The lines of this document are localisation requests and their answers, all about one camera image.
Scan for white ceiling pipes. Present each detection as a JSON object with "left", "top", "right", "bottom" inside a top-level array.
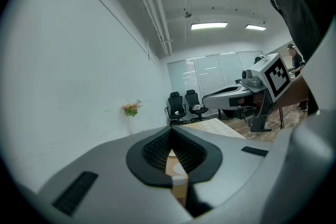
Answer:
[{"left": 122, "top": 0, "right": 174, "bottom": 56}]

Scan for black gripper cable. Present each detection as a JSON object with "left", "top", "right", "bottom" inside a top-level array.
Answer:
[{"left": 278, "top": 106, "right": 285, "bottom": 130}]

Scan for frosted glass partition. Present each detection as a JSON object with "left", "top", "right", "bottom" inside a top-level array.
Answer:
[{"left": 167, "top": 51, "right": 263, "bottom": 120}]

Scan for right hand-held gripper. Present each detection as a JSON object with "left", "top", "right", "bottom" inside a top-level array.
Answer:
[{"left": 202, "top": 52, "right": 291, "bottom": 132}]

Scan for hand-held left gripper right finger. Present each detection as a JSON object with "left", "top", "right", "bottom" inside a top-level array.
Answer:
[{"left": 172, "top": 125, "right": 274, "bottom": 217}]

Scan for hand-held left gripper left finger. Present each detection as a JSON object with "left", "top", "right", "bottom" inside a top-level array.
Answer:
[{"left": 38, "top": 125, "right": 194, "bottom": 224}]

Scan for person's black t-shirt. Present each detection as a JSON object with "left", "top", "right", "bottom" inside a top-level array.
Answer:
[{"left": 261, "top": 0, "right": 331, "bottom": 63}]

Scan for pink and yellow flower bouquet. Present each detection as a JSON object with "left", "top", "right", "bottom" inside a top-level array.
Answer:
[{"left": 121, "top": 99, "right": 142, "bottom": 117}]

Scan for person's right hand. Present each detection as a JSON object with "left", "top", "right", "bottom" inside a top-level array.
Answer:
[{"left": 252, "top": 93, "right": 265, "bottom": 110}]

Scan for gray fisheye camera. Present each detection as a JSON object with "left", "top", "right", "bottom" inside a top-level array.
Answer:
[{"left": 240, "top": 69, "right": 263, "bottom": 87}]

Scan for black office chair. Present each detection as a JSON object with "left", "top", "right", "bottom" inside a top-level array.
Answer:
[
  {"left": 165, "top": 91, "right": 187, "bottom": 125},
  {"left": 184, "top": 89, "right": 210, "bottom": 122}
]

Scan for person's right forearm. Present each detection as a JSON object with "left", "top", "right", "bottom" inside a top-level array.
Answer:
[{"left": 272, "top": 74, "right": 310, "bottom": 111}]

